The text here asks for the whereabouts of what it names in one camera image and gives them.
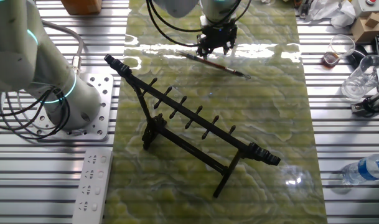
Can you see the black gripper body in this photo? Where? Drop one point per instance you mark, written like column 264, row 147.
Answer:
column 218, row 34

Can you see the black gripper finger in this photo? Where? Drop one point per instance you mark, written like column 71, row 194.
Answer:
column 203, row 46
column 228, row 46

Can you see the brown calligraphy brush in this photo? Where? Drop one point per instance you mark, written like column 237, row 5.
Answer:
column 220, row 67

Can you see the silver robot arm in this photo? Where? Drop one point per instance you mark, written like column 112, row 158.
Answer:
column 21, row 62

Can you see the black pen rack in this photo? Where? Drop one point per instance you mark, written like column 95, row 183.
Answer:
column 192, row 114

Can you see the green marble pattern mat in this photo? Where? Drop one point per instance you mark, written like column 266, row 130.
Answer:
column 270, row 124

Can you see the clear cup with brown liquid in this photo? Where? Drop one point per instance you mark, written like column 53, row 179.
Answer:
column 330, row 59

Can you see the crumpled white paper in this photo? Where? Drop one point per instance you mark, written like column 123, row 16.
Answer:
column 332, row 12

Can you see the large brown cardboard box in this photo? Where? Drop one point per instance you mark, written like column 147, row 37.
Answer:
column 81, row 6

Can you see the black computer mouse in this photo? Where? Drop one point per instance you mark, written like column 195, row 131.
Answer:
column 360, row 53

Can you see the small cardboard box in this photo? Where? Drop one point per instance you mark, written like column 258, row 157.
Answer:
column 363, row 31

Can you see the grey emergency stop box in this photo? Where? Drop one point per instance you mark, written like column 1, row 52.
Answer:
column 363, row 9

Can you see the white power strip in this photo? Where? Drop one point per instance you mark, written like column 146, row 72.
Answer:
column 91, row 186

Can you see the clear water bottle blue label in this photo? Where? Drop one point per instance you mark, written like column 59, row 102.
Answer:
column 366, row 169

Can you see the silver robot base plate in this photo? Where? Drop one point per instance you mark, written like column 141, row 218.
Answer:
column 103, row 93

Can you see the black camera clamp mount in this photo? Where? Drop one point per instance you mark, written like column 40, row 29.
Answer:
column 368, row 105

